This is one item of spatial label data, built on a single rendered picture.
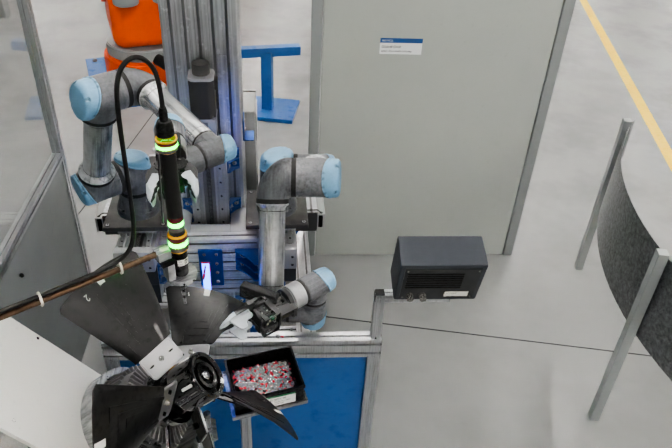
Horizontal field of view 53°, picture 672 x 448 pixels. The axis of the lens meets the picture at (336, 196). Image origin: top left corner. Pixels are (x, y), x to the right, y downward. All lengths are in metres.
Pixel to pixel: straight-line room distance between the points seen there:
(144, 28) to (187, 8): 3.21
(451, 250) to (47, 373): 1.13
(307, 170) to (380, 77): 1.45
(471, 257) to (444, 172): 1.64
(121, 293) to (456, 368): 2.06
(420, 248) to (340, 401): 0.74
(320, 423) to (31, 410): 1.21
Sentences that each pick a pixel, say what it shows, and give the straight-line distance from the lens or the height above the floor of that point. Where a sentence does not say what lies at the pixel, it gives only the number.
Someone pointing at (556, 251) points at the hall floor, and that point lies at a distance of 4.20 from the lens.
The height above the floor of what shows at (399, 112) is 0.93.
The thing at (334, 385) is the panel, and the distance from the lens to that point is 2.42.
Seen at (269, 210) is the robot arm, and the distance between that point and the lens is 1.93.
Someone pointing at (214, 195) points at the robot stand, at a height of 1.03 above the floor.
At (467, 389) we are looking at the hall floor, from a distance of 3.30.
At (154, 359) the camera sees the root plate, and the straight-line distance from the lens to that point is 1.68.
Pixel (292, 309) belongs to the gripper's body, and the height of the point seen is 1.19.
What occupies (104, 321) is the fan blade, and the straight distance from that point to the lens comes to 1.64.
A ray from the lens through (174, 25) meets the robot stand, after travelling 2.30.
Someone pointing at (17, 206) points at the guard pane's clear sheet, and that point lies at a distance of 2.63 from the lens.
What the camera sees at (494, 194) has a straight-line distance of 3.78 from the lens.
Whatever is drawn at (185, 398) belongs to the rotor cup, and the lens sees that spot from 1.65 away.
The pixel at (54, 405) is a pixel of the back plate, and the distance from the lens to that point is 1.73.
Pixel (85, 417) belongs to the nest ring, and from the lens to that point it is 1.75.
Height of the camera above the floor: 2.50
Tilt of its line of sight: 35 degrees down
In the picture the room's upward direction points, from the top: 3 degrees clockwise
